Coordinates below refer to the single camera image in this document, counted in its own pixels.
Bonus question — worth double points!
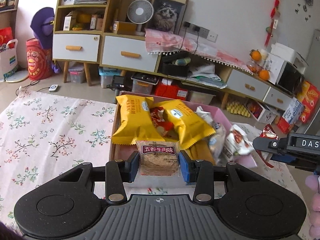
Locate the tall white carton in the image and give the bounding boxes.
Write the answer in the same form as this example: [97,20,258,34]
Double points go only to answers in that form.
[63,11,77,31]

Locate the small white fan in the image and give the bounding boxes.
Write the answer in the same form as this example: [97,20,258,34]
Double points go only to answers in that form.
[127,0,154,37]

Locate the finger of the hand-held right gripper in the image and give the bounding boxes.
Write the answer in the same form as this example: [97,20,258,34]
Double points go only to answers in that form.
[252,136,288,153]
[270,154,316,174]

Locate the blue white milk carton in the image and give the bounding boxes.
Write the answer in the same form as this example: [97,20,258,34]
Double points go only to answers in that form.
[282,97,304,125]

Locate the white box red contents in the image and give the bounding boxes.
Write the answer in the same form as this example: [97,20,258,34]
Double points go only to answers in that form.
[246,99,278,124]

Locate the small cardboard box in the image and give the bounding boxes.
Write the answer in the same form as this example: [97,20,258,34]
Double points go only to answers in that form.
[90,14,103,30]

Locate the pink cardboard box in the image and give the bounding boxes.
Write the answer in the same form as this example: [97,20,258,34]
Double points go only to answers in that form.
[109,94,258,170]

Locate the red gift packet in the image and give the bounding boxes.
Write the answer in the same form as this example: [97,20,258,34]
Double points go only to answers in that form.
[276,117,290,134]

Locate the small red snack packet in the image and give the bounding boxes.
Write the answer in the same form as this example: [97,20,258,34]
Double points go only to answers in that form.
[259,124,282,168]

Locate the framed cat picture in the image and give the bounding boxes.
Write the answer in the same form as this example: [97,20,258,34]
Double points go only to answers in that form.
[146,0,190,34]

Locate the yellow egg tray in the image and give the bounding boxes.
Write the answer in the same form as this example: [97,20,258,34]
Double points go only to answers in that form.
[226,100,252,118]

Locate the red flat box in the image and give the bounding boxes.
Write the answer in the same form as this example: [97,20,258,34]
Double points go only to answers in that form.
[153,80,189,100]

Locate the clear packet white snack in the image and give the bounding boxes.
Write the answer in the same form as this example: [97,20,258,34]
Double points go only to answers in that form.
[207,120,227,155]

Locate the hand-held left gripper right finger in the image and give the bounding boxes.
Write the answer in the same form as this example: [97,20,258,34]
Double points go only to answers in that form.
[177,150,265,203]

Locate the brown biscuit packet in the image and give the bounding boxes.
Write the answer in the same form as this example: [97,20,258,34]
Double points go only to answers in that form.
[136,140,181,177]

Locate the purple plush toy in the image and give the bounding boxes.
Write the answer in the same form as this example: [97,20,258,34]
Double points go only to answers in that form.
[30,7,62,73]

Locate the red wall ornament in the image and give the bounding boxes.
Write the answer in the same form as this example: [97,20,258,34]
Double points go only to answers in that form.
[265,0,284,47]

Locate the gold stick packet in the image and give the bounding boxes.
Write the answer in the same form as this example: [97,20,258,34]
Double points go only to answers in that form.
[189,140,217,167]

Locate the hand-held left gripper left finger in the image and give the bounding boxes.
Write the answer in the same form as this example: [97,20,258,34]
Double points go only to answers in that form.
[52,151,140,205]

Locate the black box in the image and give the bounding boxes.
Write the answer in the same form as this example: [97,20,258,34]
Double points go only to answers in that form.
[160,51,192,77]

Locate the microwave oven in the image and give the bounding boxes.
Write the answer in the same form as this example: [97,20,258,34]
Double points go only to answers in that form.
[275,61,305,95]

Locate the orange round item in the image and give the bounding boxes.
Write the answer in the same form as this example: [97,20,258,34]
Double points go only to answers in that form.
[76,12,92,24]

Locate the clear box blue lid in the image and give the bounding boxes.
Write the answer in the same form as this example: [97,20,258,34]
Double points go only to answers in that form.
[99,67,122,88]

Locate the wall socket panel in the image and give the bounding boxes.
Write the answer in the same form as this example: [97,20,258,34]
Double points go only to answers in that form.
[184,21,218,43]

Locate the pile of folded cloths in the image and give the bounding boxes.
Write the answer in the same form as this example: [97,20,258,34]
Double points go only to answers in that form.
[187,64,228,89]

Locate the white foam box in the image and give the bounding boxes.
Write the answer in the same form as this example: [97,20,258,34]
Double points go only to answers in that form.
[271,42,309,67]

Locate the wooden low cabinet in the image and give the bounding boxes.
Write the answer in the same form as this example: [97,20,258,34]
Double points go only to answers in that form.
[157,50,298,115]

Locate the black cable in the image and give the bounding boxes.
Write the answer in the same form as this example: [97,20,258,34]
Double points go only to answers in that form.
[179,26,200,55]

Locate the pink cloth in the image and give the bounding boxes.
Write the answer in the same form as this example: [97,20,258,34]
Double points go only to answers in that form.
[145,29,254,74]

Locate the white drawer wooden handle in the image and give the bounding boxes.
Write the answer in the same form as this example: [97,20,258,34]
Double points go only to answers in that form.
[265,87,294,110]
[52,34,100,62]
[99,35,160,73]
[226,69,270,98]

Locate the clear storage box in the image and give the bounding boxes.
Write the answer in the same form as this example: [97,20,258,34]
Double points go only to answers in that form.
[189,90,217,105]
[131,72,159,94]
[68,64,87,84]

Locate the white round base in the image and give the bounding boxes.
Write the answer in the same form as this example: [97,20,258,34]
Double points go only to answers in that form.
[5,70,29,83]

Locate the white nut print packet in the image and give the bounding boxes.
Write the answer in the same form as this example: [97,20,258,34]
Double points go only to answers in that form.
[221,124,255,158]

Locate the orange red box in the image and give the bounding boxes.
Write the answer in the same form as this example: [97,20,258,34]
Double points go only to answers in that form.
[296,80,320,124]

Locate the person's right forearm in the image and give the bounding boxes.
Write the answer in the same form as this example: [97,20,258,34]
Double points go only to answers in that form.
[305,174,320,233]

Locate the red gift bag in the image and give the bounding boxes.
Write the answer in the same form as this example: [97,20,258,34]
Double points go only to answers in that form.
[0,27,13,53]

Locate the wooden bookshelf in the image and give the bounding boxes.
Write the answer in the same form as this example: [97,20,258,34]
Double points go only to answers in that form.
[0,0,24,34]

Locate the white shopping bag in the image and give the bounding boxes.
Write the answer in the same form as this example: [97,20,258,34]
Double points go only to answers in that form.
[0,39,19,82]

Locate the black small device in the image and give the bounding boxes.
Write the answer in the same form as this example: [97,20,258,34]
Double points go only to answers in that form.
[106,75,132,92]

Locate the large yellow snack packet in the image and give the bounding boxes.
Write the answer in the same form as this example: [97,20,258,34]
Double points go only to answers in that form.
[152,99,217,150]
[111,94,165,145]

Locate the wooden shelf cabinet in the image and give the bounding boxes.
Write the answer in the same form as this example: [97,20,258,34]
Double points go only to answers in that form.
[51,0,162,87]

